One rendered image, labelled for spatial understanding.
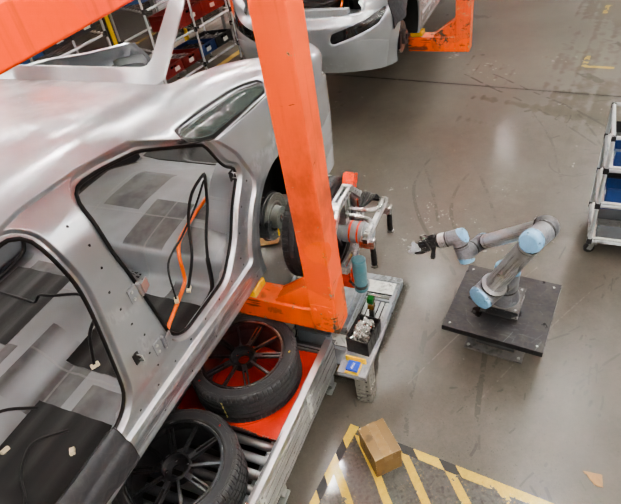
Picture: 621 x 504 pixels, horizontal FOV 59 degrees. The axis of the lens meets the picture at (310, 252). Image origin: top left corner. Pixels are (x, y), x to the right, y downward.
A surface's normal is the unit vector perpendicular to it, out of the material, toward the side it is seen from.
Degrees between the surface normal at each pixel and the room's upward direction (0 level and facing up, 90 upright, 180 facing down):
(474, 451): 0
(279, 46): 90
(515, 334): 0
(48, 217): 45
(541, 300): 0
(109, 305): 86
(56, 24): 90
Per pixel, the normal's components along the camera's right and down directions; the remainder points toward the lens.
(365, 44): 0.20, 0.60
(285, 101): -0.37, 0.64
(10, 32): 0.92, 0.15
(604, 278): -0.14, -0.76
